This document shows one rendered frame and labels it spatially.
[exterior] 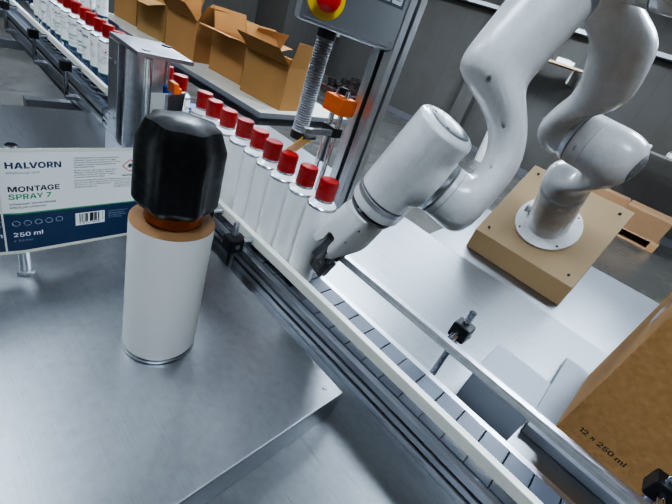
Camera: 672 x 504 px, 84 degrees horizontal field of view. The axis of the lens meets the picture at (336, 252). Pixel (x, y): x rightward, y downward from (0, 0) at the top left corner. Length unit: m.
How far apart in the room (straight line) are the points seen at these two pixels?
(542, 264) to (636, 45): 0.65
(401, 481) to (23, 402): 0.45
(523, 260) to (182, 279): 1.04
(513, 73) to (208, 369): 0.52
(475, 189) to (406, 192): 0.09
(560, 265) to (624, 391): 0.61
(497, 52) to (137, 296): 0.50
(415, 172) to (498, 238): 0.83
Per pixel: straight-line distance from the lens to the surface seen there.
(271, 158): 0.73
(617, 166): 1.00
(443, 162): 0.49
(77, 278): 0.66
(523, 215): 1.35
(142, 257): 0.44
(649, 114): 8.34
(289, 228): 0.69
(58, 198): 0.62
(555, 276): 1.27
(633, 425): 0.77
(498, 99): 0.53
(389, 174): 0.51
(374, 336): 0.67
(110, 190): 0.64
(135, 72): 0.91
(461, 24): 9.26
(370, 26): 0.72
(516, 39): 0.53
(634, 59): 0.86
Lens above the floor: 1.30
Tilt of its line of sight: 30 degrees down
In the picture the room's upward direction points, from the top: 21 degrees clockwise
